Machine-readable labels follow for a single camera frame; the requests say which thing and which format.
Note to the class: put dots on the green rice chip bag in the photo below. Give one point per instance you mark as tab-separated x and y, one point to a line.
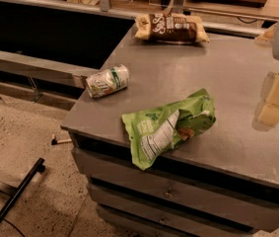
155	131

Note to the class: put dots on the brown and yellow snack bag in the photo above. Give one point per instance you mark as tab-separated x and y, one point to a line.
173	27

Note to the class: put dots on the grey drawer cabinet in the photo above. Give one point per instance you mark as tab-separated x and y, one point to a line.
173	198

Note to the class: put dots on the green and silver soda can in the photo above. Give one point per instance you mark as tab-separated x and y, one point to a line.
108	81

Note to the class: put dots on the black metal stand leg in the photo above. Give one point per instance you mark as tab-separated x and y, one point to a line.
14	192

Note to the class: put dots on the small wooden handled tool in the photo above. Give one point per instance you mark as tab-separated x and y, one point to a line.
56	141

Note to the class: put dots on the grey metal shelf rail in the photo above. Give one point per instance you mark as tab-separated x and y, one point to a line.
48	70

